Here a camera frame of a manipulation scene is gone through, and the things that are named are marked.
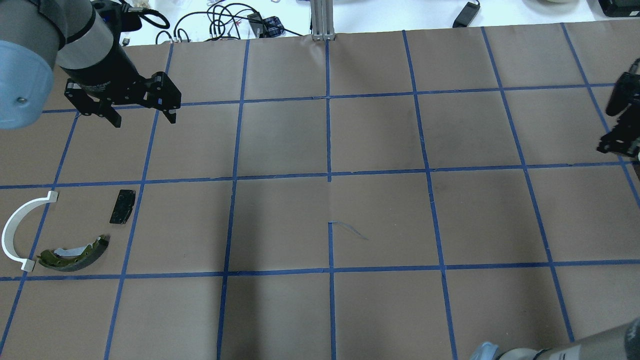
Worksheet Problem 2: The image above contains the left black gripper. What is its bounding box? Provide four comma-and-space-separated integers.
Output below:
64, 71, 182, 128

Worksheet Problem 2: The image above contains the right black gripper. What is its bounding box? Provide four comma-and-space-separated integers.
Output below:
596, 59, 640, 160

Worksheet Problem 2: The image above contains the black power adapter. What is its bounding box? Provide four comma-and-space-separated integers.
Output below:
452, 0, 482, 28

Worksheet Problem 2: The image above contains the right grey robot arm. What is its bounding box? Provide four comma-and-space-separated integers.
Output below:
470, 59, 640, 360

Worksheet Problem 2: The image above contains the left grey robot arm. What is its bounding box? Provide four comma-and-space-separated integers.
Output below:
0, 0, 182, 130

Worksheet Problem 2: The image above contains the black brake pad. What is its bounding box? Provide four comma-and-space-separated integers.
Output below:
109, 189, 137, 224

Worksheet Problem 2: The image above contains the brown paper table mat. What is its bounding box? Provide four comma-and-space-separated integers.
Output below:
1, 19, 639, 360

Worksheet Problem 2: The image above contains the black cable bundle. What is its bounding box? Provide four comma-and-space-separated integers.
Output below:
155, 2, 306, 45

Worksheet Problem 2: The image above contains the aluminium frame post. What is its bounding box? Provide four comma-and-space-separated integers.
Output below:
309, 0, 336, 41

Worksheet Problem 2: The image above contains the white curved plastic bracket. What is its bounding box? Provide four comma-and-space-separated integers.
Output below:
1, 190, 58, 272

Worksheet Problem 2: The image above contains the green brake shoe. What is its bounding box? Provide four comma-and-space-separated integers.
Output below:
37, 234, 110, 272

